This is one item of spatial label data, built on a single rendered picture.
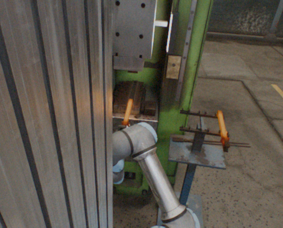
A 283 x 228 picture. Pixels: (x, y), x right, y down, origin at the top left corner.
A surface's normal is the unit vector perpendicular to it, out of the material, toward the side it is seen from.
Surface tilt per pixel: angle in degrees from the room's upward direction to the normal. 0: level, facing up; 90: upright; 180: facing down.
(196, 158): 0
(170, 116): 90
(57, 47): 90
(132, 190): 90
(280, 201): 0
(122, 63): 90
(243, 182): 0
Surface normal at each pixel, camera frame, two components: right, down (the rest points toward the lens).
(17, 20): 0.95, 0.22
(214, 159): 0.07, -0.83
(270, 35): -0.06, 0.55
